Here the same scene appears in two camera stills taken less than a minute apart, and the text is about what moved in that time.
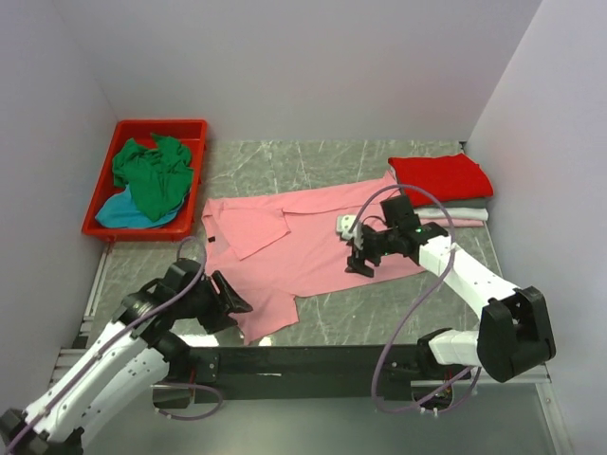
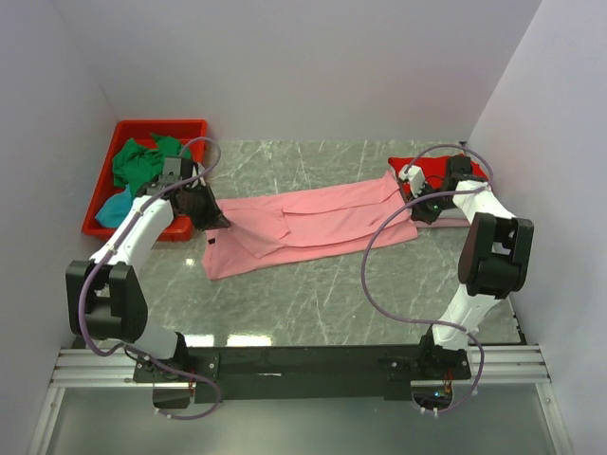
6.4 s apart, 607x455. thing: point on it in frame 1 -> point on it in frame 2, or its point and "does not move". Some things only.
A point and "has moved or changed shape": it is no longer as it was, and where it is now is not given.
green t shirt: x=159 y=178 does not move
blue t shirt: x=121 y=211 does not move
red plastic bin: x=193 y=134 does not move
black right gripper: x=357 y=264 -> x=419 y=213
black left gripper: x=225 y=301 -> x=214 y=218
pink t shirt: x=267 y=255 has moved or changed shape
